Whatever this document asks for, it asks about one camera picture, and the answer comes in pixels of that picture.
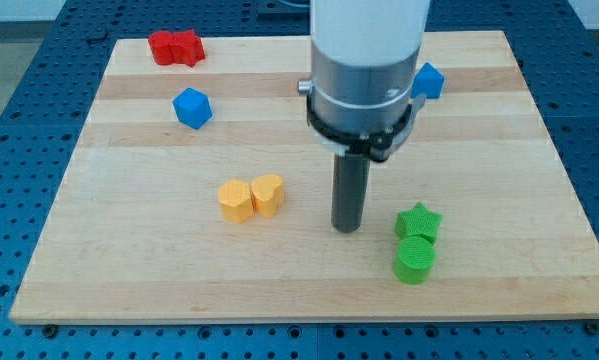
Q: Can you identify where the wooden board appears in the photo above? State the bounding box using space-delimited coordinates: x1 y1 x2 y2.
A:
10 31 599 325

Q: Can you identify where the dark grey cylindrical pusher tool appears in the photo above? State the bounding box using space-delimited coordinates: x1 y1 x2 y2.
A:
331 156 370 233

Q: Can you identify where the green cylinder block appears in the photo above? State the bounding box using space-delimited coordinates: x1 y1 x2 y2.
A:
393 236 436 285

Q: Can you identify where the red star block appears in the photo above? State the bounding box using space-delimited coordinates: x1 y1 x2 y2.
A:
169 30 206 67

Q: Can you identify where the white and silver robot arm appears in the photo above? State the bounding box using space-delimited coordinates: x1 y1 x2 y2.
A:
298 0 430 162

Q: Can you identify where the green star block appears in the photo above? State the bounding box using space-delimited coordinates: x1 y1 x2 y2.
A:
394 202 443 245

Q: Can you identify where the blue perforated table plate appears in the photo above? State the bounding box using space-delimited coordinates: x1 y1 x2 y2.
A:
0 1 599 359

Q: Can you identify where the blue block behind arm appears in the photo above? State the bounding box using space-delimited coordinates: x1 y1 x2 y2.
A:
411 63 445 99

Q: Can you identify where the yellow hexagon block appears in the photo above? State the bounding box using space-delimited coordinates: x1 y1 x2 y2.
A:
218 179 254 223

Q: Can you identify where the yellow heart block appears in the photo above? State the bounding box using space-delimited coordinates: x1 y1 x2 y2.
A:
251 174 285 218

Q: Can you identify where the red cylinder block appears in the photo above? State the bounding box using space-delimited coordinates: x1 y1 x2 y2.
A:
148 30 174 66

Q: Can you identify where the blue cube block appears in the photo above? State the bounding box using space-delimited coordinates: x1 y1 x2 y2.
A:
172 88 212 130

